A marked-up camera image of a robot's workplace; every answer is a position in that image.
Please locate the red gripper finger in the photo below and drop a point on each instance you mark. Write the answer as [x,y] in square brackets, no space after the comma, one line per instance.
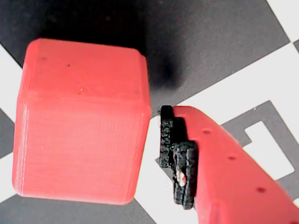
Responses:
[229,182]

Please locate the red cube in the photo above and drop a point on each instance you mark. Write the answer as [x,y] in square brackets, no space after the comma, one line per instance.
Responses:
[81,128]

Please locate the black white marker board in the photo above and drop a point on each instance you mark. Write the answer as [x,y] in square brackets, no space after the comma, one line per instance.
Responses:
[222,46]

